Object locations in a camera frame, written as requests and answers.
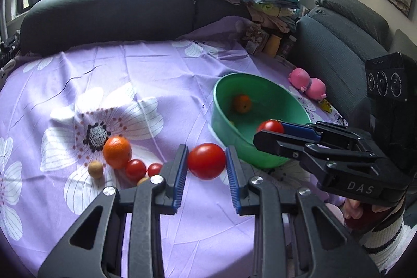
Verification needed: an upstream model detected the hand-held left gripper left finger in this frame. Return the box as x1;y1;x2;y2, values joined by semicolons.
37;144;189;278

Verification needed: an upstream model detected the medium red tomato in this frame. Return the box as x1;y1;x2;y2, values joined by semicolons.
257;119;285;135

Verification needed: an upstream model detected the yellow jar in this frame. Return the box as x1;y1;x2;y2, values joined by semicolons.
263;34;281;58

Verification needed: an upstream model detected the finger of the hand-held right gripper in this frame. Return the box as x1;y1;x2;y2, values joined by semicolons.
253;130;379;168
281;121;364;149

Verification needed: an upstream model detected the green plastic bowl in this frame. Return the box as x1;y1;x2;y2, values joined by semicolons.
212;73;312;168

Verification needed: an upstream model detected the beige round longan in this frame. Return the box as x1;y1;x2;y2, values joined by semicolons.
88;161;105;180

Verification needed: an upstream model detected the dark sofa back cushion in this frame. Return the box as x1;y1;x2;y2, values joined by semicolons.
194;0;252;32
20;0;196;55

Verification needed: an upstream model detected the small orange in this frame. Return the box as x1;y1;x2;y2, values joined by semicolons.
232;95;252;114

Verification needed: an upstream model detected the grey sofa section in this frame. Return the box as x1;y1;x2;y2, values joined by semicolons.
287;0;417;127

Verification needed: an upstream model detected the large red tomato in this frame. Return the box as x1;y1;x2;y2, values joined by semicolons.
187;143;226;180

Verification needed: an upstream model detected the pink pig toy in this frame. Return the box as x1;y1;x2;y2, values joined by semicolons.
288;67;328;101

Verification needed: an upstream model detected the large orange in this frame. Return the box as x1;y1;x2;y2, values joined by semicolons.
103;135;132;169

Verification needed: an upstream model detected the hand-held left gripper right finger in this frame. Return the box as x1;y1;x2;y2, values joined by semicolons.
225;145;382;278

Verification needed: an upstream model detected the person's right hand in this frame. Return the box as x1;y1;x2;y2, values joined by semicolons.
343;197;395;233

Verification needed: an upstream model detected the purple floral cloth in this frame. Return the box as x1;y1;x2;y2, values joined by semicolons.
0;16;349;278

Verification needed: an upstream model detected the brown patterned packet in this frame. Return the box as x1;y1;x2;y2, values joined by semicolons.
243;27;271;55

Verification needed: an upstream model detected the person's right forearm striped sleeve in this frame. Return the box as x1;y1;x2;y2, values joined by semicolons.
358;200;417;274

